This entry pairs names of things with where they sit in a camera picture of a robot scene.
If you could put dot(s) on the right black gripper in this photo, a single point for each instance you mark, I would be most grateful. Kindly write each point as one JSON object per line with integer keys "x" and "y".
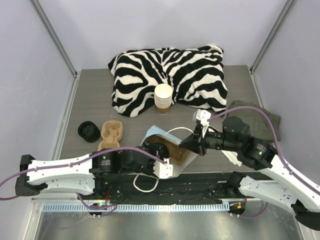
{"x": 200, "y": 141}

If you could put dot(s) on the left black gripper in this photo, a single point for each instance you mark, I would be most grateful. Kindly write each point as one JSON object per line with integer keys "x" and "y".
{"x": 158, "y": 150}

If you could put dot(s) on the light blue paper bag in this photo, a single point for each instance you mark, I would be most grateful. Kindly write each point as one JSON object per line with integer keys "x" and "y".
{"x": 178, "y": 169}

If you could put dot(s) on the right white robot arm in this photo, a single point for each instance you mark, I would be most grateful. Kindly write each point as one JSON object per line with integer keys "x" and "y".
{"x": 299, "y": 195}

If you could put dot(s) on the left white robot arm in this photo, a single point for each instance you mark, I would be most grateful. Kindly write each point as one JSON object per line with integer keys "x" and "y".
{"x": 91, "y": 174}

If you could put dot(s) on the bundle of white wrapped straws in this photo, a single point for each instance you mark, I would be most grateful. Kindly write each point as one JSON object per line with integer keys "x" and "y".
{"x": 232, "y": 156}

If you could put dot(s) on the brown cardboard cup carrier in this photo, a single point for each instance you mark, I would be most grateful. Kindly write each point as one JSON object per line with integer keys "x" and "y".
{"x": 112, "y": 132}

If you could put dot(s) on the stack of paper cups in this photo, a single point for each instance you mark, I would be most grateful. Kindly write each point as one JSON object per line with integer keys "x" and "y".
{"x": 163, "y": 98}

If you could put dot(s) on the zebra print pillow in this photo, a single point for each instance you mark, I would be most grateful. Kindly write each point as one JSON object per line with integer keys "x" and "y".
{"x": 195, "y": 74}

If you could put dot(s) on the olive green cloth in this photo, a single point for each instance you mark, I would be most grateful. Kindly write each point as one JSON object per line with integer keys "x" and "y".
{"x": 259, "y": 126}

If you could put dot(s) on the stack of black lids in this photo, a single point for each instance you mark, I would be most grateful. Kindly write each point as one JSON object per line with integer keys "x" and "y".
{"x": 89, "y": 131}

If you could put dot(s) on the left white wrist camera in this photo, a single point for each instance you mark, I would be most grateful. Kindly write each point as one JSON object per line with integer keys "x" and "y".
{"x": 163, "y": 170}

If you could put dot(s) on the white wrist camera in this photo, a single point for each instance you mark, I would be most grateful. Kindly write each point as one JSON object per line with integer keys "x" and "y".
{"x": 163, "y": 170}
{"x": 203, "y": 116}

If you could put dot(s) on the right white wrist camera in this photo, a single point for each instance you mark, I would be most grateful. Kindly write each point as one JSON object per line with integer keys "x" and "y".
{"x": 203, "y": 116}

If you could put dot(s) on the white slotted cable duct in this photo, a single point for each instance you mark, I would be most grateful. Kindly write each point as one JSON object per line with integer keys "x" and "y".
{"x": 131, "y": 208}

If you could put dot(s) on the aluminium frame rail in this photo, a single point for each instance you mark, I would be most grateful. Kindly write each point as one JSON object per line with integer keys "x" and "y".
{"x": 248, "y": 187}

